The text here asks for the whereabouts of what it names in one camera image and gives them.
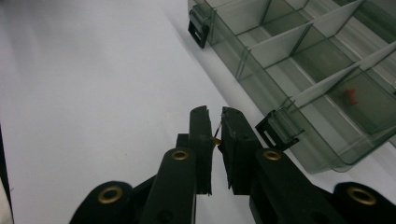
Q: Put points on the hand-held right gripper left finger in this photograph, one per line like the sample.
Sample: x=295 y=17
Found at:
x=199 y=149

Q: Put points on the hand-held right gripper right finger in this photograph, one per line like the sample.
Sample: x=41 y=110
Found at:
x=239 y=155

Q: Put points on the yellow pushpin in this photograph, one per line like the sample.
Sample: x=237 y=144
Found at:
x=217 y=140

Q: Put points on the clear grey compartment organizer box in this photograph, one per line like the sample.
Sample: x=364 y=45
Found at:
x=280 y=77

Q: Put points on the red pushpin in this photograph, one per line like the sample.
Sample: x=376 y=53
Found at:
x=351 y=95

